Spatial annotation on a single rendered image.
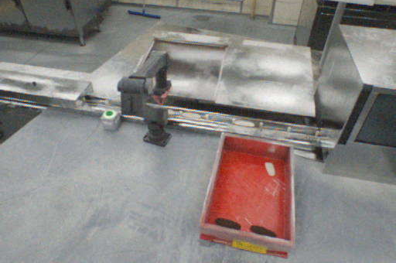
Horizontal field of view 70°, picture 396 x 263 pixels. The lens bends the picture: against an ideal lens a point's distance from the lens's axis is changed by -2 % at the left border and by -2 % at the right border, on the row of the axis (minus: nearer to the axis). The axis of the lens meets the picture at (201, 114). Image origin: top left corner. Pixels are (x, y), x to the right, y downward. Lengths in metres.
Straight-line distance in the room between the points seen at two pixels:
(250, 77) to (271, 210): 0.81
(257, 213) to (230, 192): 0.14
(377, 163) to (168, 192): 0.87
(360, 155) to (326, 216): 0.29
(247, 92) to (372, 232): 0.87
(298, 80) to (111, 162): 1.10
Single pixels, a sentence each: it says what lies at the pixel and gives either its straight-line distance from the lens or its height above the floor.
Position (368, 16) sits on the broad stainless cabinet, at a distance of 3.09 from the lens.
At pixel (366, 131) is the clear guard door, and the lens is 1.25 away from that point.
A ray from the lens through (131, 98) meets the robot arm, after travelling 1.00.
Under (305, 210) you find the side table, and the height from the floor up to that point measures 0.82.
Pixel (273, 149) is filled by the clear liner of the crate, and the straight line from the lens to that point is 1.33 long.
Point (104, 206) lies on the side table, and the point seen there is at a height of 0.82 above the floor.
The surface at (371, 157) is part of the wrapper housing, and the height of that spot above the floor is 0.97.
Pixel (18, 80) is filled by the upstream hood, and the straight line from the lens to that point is 1.92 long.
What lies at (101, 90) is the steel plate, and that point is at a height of 0.82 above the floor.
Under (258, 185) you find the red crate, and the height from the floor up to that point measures 0.82.
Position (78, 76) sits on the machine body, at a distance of 2.02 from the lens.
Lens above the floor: 1.83
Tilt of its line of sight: 40 degrees down
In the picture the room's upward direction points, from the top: 2 degrees clockwise
